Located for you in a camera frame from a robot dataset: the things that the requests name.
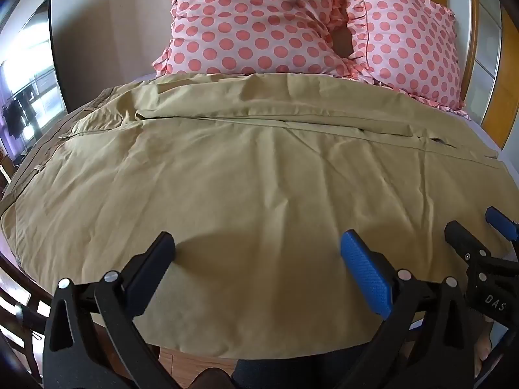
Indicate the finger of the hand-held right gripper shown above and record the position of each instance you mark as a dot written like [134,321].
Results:
[462,237]
[500,221]

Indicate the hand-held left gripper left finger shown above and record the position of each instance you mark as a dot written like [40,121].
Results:
[159,253]

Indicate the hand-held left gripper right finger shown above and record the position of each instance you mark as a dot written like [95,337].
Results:
[365,269]

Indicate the khaki pants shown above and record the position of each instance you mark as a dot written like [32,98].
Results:
[251,162]

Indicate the person's foot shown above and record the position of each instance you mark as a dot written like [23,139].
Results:
[483,348]

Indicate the dark wooden chair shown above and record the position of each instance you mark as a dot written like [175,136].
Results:
[18,312]

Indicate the yellow wardrobe with glass panels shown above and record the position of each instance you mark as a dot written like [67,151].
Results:
[496,56]

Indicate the wooden headboard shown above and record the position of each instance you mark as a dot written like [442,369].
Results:
[466,28]

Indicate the small pink polka dot pillow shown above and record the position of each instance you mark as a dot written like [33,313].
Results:
[405,36]

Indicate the large pink polka dot pillow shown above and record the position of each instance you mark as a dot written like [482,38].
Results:
[251,20]

